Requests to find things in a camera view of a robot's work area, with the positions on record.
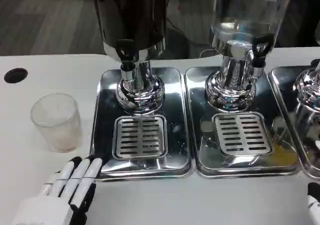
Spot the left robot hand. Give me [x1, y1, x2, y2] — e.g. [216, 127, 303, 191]
[11, 153, 110, 225]

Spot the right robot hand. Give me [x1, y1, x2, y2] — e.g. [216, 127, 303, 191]
[306, 181, 320, 216]

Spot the clear ribbed glass cup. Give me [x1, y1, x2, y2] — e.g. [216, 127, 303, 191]
[30, 92, 83, 153]

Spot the steel drip tray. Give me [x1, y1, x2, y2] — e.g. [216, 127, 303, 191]
[89, 66, 196, 182]
[184, 66, 305, 178]
[267, 66, 320, 180]

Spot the black round counter hole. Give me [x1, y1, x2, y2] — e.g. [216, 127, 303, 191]
[3, 67, 28, 84]

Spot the dark drink dispenser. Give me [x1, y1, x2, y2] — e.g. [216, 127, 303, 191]
[91, 0, 168, 117]

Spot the clear drink dispenser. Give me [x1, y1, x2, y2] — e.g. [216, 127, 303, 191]
[204, 0, 293, 113]

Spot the black tap handle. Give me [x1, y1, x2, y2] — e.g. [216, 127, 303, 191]
[251, 34, 275, 68]
[114, 39, 137, 71]

